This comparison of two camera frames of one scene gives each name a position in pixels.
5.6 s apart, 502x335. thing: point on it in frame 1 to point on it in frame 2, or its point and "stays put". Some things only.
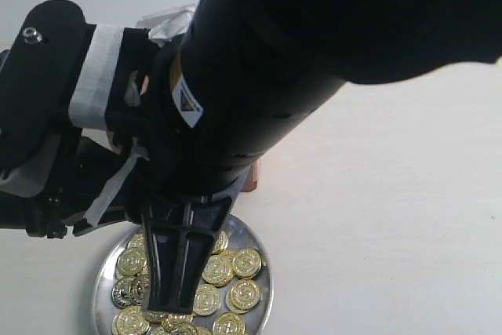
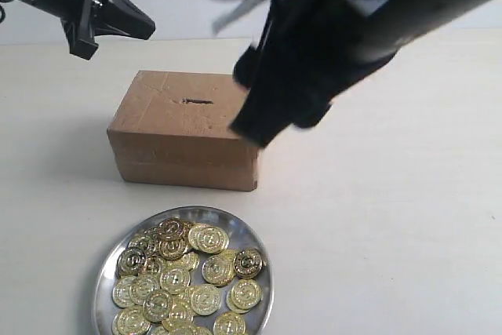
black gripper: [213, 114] to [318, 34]
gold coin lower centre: [207, 300] stays put
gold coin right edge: [243, 296] stays put
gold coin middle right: [218, 270] stays put
